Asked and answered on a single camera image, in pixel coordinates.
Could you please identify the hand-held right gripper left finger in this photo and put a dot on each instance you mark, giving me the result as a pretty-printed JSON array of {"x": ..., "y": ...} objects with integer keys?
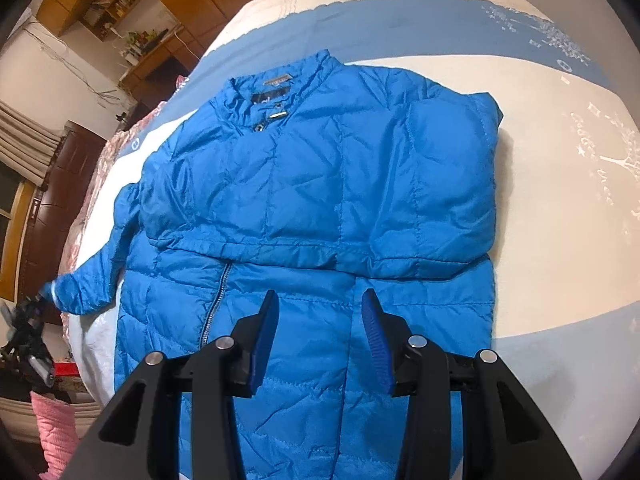
[{"x": 266, "y": 325}]

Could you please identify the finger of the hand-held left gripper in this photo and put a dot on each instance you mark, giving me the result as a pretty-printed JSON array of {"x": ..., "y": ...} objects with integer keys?
[{"x": 36, "y": 305}]

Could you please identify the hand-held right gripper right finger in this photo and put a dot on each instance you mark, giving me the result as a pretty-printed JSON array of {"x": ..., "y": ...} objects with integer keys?
[{"x": 374, "y": 330}]

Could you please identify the blue down jacket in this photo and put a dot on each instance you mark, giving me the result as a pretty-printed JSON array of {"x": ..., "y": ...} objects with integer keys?
[{"x": 300, "y": 185}]

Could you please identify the red box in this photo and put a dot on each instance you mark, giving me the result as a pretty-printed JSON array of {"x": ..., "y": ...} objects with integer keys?
[{"x": 61, "y": 370}]

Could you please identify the beige quilted bedding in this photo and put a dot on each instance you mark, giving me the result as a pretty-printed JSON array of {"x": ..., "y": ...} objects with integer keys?
[{"x": 30, "y": 415}]

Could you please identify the pink quilted cloth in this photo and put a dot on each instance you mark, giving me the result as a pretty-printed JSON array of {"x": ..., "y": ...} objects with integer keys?
[{"x": 55, "y": 430}]

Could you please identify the window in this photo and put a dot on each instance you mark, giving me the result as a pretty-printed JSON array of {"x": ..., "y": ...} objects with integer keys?
[{"x": 9, "y": 210}]

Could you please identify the dark wooden headboard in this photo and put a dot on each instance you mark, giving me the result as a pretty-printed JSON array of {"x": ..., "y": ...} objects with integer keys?
[{"x": 65, "y": 185}]

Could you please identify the beige curtain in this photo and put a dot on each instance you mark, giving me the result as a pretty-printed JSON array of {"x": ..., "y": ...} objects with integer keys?
[{"x": 25, "y": 135}]

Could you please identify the pink floral quilt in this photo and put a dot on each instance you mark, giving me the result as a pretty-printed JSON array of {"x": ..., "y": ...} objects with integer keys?
[{"x": 114, "y": 147}]

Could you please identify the bed with blue-white sheet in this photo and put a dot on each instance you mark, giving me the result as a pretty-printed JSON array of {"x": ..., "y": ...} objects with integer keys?
[{"x": 550, "y": 210}]

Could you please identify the wooden desk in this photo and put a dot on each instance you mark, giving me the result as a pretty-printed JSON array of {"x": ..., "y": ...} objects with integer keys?
[{"x": 150, "y": 57}]

